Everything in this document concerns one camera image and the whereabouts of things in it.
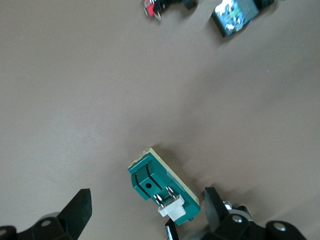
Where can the green push button switch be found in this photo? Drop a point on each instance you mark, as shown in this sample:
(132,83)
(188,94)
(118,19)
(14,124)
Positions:
(235,17)

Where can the black switch with red end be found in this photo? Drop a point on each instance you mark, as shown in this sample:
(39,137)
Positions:
(152,7)

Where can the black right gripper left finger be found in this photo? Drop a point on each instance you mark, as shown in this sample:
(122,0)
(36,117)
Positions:
(70,220)

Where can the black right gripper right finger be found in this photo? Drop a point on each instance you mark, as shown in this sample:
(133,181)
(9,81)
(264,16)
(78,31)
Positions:
(220,222)

